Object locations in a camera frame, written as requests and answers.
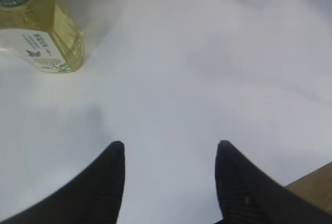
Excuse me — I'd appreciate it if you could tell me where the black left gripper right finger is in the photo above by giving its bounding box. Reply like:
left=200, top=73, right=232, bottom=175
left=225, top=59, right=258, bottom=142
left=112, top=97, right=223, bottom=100
left=215, top=141, right=331, bottom=224

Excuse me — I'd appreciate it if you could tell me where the yellow tea bottle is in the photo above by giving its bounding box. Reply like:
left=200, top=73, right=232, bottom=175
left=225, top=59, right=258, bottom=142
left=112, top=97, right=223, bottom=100
left=1, top=0, right=85, bottom=74

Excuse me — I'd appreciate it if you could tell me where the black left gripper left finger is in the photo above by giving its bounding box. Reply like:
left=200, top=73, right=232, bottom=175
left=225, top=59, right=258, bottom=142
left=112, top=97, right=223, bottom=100
left=3, top=141, right=125, bottom=223

